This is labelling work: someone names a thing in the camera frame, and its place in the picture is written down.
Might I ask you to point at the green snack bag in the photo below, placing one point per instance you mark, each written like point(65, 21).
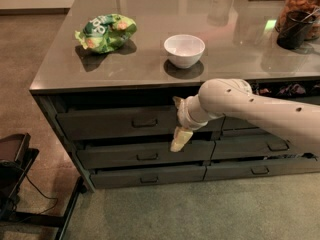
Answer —
point(106, 33)

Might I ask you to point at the glass jar of nuts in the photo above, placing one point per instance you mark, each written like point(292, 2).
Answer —
point(292, 5)

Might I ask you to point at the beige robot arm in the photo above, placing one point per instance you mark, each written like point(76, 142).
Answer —
point(295, 122)

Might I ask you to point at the black cup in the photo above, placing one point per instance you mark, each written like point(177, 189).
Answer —
point(295, 29)

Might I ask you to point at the white ceramic bowl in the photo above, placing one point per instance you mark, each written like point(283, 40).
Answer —
point(184, 50)

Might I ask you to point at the grey cabinet with counter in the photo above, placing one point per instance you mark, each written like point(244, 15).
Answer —
point(240, 42)

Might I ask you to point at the snack packets in drawer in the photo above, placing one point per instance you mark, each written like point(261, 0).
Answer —
point(287, 90)

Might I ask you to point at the black metal stand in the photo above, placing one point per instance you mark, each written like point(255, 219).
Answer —
point(16, 159)

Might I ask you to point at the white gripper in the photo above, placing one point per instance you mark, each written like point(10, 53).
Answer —
point(184, 116)

